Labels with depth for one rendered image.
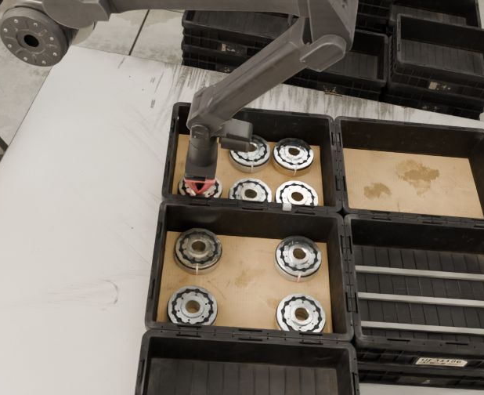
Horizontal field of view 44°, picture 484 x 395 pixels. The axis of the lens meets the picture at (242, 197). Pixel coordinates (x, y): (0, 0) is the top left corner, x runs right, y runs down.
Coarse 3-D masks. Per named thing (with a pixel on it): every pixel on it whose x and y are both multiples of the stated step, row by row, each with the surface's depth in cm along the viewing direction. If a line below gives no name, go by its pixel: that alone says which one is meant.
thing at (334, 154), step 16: (176, 112) 144; (240, 112) 147; (256, 112) 147; (272, 112) 147; (288, 112) 148; (336, 144) 143; (336, 160) 140; (336, 176) 137; (336, 192) 134; (304, 208) 130; (320, 208) 131; (336, 208) 131
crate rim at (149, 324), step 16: (160, 208) 127; (208, 208) 128; (224, 208) 128; (240, 208) 129; (256, 208) 129; (272, 208) 129; (160, 224) 124; (160, 240) 122; (160, 256) 120; (144, 320) 111; (352, 320) 115; (272, 336) 112; (288, 336) 112; (304, 336) 112; (320, 336) 113; (336, 336) 113; (352, 336) 113
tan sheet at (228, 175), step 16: (272, 144) 154; (176, 160) 148; (224, 160) 150; (176, 176) 145; (224, 176) 146; (240, 176) 147; (256, 176) 147; (272, 176) 148; (288, 176) 148; (304, 176) 149; (320, 176) 149; (176, 192) 142; (224, 192) 143; (272, 192) 145; (320, 192) 146
